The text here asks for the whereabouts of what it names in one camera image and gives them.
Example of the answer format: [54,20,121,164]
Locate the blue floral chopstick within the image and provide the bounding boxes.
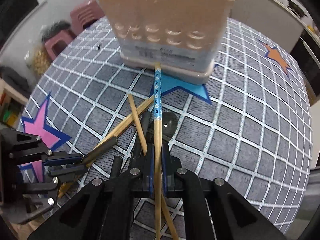
[154,62,162,239]

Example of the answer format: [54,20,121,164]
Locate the checkered grey tablecloth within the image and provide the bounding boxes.
[23,18,312,233]

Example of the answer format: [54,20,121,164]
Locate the low pink plastic stool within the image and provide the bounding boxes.
[44,29,75,61]

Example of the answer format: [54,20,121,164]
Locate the beige plastic utensil holder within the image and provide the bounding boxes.
[97,0,236,85]

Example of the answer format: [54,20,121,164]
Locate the tall pink plastic stool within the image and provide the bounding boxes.
[70,0,105,35]

